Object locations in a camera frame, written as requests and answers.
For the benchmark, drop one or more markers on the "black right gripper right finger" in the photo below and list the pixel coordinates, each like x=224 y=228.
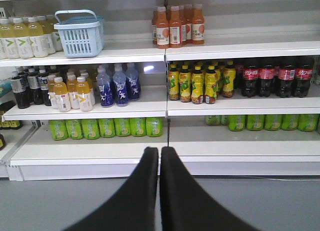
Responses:
x=186 y=206

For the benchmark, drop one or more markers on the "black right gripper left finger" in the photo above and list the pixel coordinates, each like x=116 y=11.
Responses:
x=132 y=206

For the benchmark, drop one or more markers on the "light blue plastic basket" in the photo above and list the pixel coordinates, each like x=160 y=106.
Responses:
x=81 y=36

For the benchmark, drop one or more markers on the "green drink bottle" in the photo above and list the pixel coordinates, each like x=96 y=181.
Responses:
x=74 y=129
x=308 y=122
x=255 y=122
x=273 y=122
x=236 y=122
x=58 y=129
x=90 y=129
x=154 y=126
x=122 y=127
x=106 y=127
x=138 y=126
x=290 y=122

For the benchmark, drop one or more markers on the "blue sports drink bottle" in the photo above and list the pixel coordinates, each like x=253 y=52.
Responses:
x=133 y=82
x=103 y=82
x=119 y=79

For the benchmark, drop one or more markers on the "yellow lemon tea bottle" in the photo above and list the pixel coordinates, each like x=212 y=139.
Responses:
x=197 y=81
x=173 y=80
x=210 y=85
x=185 y=84

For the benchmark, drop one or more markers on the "orange vitamin drink bottle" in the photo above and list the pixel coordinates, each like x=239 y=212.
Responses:
x=61 y=95
x=84 y=94

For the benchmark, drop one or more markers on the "white store shelving unit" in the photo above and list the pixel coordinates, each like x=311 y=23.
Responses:
x=108 y=142

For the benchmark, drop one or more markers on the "dark cola plastic bottle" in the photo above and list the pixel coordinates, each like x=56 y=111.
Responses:
x=302 y=77
x=286 y=76
x=265 y=76
x=249 y=77

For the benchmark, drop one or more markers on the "dark tea bottle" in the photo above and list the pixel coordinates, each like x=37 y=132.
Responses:
x=20 y=92

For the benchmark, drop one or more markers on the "orange C100 juice bottle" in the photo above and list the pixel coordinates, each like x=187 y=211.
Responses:
x=198 y=25
x=175 y=28
x=162 y=28

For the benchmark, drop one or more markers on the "pale yellow drink bottle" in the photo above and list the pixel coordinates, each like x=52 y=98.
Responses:
x=37 y=38
x=22 y=39
x=8 y=39

